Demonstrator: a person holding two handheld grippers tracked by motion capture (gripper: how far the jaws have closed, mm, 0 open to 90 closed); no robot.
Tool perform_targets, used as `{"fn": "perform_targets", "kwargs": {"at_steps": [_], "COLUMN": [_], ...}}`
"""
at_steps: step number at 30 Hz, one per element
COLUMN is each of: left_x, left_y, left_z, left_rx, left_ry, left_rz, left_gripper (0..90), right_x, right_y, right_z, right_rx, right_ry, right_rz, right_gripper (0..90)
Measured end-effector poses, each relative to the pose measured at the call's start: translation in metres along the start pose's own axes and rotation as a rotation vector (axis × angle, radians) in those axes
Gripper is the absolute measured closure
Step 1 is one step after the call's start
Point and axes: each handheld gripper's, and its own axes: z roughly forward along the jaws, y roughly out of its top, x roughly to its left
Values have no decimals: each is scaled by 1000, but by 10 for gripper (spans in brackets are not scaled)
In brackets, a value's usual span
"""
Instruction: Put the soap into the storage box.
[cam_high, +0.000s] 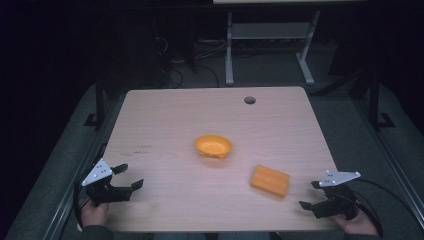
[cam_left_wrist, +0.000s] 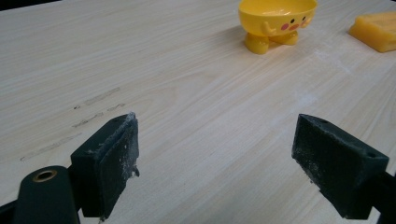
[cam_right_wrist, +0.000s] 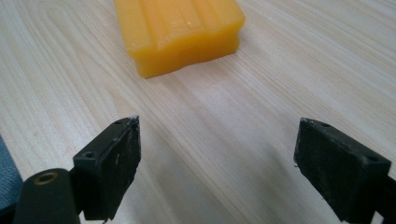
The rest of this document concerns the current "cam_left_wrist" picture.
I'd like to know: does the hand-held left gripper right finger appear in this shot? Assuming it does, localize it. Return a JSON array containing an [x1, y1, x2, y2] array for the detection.
[[291, 113, 390, 220]]

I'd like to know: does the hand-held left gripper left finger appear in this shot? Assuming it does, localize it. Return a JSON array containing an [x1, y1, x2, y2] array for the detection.
[[70, 111, 140, 222]]

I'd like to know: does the yellow sponge block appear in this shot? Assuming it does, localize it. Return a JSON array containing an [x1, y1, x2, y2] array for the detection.
[[347, 11, 396, 53]]

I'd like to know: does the yellow duck-shaped bowl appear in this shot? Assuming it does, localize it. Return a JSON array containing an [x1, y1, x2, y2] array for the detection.
[[238, 0, 318, 55]]

